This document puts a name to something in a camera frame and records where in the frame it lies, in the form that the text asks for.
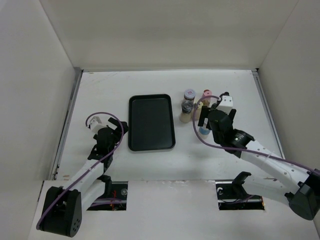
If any yellow cap sauce bottle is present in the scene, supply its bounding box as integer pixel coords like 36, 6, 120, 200
191, 101, 203, 121

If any blue label silver cap bottle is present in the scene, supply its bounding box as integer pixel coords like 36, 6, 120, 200
198, 119, 211, 139

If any clear dome cap spice bottle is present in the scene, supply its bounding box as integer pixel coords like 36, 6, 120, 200
179, 100, 194, 123

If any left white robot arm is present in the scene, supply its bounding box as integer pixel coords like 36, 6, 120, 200
36, 117, 129, 238

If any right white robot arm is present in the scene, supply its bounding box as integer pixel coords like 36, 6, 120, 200
198, 106, 320, 221

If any pink cap spice bottle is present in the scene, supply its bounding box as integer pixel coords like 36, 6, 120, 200
201, 89, 212, 107

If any black rectangular plastic tray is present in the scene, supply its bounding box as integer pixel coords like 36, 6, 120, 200
128, 94, 176, 152

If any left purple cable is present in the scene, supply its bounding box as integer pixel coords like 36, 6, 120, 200
36, 111, 126, 230

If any purple cable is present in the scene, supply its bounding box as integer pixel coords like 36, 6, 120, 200
191, 96, 320, 176
36, 111, 126, 230

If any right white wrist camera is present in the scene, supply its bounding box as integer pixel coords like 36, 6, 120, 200
216, 95, 234, 115

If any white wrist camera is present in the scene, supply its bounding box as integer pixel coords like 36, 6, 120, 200
216, 95, 234, 115
88, 116, 105, 134

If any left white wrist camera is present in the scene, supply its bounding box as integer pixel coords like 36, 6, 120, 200
88, 116, 105, 134

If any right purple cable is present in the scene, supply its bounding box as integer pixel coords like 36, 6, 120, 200
191, 96, 320, 176

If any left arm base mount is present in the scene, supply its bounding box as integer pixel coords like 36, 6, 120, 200
87, 181, 129, 211

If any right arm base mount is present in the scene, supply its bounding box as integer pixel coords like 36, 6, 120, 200
215, 171, 265, 211

